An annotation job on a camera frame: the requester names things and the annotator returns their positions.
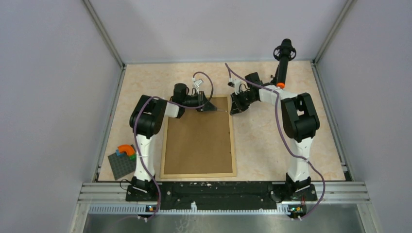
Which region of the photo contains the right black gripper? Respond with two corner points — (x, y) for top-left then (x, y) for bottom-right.
(229, 91), (256, 116)

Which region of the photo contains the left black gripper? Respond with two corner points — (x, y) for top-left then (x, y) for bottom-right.
(183, 91), (218, 113)

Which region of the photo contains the wooden picture frame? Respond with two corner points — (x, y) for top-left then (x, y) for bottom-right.
(159, 96), (237, 179)

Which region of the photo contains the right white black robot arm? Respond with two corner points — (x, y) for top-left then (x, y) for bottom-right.
(228, 72), (320, 200)

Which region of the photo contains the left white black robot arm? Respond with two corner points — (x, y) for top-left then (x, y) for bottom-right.
(129, 83), (217, 201)

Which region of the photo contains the black mini tripod stand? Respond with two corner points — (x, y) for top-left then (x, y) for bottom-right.
(271, 46), (291, 89)

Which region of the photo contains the black microphone orange tip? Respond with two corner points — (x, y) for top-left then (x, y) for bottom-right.
(273, 38), (296, 89)

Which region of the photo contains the orange curved toy block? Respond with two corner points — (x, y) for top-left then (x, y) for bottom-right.
(117, 144), (136, 157)

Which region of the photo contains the green lego brick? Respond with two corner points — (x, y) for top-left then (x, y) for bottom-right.
(129, 154), (137, 161)

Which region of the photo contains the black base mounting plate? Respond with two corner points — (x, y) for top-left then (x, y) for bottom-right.
(125, 181), (318, 211)

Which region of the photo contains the blue lego brick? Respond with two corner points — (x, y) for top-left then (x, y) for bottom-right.
(116, 150), (124, 157)

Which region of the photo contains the grey lego baseplate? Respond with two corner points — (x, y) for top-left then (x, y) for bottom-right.
(108, 153), (136, 180)

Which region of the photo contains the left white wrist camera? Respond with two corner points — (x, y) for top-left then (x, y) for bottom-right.
(192, 77), (204, 96)

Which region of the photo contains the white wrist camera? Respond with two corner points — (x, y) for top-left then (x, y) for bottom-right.
(228, 78), (242, 95)
(192, 77), (204, 96)

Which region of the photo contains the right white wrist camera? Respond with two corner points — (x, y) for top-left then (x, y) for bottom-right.
(228, 78), (242, 95)

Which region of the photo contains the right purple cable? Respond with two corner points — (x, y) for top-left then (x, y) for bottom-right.
(224, 62), (326, 222)

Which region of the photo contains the purple cable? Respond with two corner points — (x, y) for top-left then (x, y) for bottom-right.
(224, 62), (326, 222)
(132, 71), (215, 223)

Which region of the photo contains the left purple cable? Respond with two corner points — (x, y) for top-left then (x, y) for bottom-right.
(132, 71), (215, 223)

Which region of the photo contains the aluminium front rail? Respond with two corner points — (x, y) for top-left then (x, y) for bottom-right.
(78, 182), (370, 216)

